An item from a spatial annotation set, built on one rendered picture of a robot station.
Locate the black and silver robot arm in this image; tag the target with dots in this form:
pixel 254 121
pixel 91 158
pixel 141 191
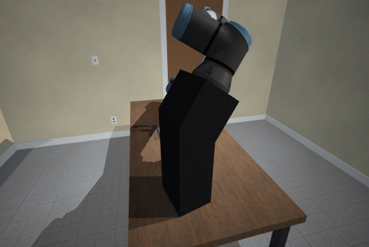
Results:
pixel 223 44

